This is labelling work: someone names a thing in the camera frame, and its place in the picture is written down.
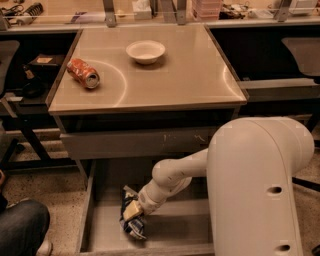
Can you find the black coiled tool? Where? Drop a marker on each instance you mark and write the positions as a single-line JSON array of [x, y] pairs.
[[30, 14]]

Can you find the pink plastic bin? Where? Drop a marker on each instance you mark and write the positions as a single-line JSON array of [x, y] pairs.
[[203, 10]]

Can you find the black chair base right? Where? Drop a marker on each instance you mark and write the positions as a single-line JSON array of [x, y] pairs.
[[307, 184]]

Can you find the white paper bowl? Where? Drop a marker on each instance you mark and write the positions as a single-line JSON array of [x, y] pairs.
[[145, 52]]

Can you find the open middle drawer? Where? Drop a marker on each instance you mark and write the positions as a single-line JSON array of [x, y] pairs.
[[181, 227]]

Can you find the orange soda can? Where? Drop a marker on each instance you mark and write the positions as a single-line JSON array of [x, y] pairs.
[[84, 73]]

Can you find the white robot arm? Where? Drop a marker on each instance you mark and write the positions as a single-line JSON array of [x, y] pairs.
[[249, 165]]

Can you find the closed top drawer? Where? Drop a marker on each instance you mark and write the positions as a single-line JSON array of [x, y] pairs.
[[136, 143]]

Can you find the white tissue box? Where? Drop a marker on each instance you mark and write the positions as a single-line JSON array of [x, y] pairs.
[[142, 9]]

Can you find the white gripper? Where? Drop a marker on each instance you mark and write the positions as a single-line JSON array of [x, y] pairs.
[[147, 199]]

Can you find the black box with label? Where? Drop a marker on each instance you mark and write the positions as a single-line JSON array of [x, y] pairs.
[[46, 64]]

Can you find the grey office chair left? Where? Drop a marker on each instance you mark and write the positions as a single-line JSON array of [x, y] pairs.
[[8, 49]]

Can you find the dark bottle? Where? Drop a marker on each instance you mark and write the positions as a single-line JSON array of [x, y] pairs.
[[34, 86]]

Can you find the grey drawer cabinet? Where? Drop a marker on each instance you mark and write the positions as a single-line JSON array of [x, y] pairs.
[[191, 85]]

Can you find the blue chip bag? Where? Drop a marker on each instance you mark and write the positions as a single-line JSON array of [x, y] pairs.
[[135, 226]]

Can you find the person hand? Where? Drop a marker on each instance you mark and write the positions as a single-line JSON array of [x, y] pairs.
[[2, 178]]

